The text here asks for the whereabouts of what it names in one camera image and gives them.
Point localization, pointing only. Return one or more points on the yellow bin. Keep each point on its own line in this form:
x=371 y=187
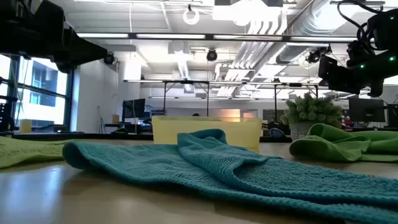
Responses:
x=25 y=126

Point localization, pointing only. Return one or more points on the lime green microfiber towel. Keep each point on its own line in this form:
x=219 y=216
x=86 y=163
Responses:
x=28 y=152

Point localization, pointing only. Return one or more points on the long fluorescent light strip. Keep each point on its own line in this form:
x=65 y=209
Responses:
x=171 y=36

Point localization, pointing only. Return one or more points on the green artificial potted plant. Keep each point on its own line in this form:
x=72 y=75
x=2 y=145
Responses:
x=311 y=112

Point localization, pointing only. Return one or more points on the black gantry frame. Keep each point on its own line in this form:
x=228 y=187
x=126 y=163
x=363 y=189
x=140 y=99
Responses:
x=295 y=84
x=186 y=82

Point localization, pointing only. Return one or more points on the black dome camera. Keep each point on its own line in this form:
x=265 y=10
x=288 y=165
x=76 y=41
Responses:
x=211 y=55
x=314 y=56
x=109 y=58

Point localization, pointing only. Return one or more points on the teal microfiber towel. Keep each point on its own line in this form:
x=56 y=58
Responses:
x=217 y=174

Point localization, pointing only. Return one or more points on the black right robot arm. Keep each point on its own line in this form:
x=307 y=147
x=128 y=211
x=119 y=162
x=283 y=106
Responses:
x=382 y=31

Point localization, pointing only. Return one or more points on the yellow translucent plastic basket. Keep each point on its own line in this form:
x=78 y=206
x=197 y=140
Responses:
x=211 y=130

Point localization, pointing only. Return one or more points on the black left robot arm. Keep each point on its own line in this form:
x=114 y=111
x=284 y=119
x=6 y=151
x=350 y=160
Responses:
x=28 y=28

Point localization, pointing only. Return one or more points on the silver ventilation duct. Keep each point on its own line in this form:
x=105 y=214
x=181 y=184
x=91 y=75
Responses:
x=304 y=25

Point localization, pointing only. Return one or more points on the black computer monitor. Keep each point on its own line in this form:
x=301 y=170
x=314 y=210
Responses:
x=366 y=109
x=393 y=115
x=133 y=108

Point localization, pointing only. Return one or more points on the large glass window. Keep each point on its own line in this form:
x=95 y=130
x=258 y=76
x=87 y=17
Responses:
x=46 y=102

